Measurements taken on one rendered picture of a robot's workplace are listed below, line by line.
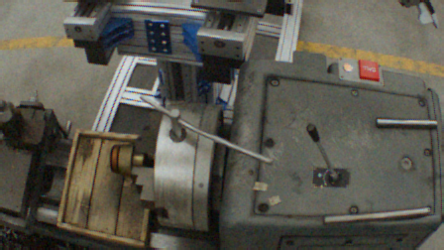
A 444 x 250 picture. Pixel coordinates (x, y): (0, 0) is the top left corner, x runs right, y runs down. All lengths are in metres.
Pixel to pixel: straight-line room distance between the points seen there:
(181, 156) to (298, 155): 0.25
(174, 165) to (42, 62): 2.14
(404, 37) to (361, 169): 2.23
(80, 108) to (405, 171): 2.06
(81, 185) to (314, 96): 0.76
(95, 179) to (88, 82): 1.43
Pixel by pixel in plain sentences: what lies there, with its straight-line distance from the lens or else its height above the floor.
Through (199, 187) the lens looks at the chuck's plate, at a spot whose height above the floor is 1.20.
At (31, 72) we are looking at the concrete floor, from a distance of 3.19.
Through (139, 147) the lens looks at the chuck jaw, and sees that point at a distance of 1.33.
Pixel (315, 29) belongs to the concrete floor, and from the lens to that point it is 3.14.
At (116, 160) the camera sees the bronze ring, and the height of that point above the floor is 1.11.
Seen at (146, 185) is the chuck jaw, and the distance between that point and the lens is 1.28.
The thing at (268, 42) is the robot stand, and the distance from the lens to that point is 2.73.
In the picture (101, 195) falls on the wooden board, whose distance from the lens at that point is 1.56.
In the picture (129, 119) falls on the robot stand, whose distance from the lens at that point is 2.49.
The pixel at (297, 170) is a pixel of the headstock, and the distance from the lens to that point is 1.14.
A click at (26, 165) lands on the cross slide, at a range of 1.60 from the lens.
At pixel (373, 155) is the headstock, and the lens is 1.19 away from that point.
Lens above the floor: 2.26
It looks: 57 degrees down
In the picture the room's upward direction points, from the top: 2 degrees counter-clockwise
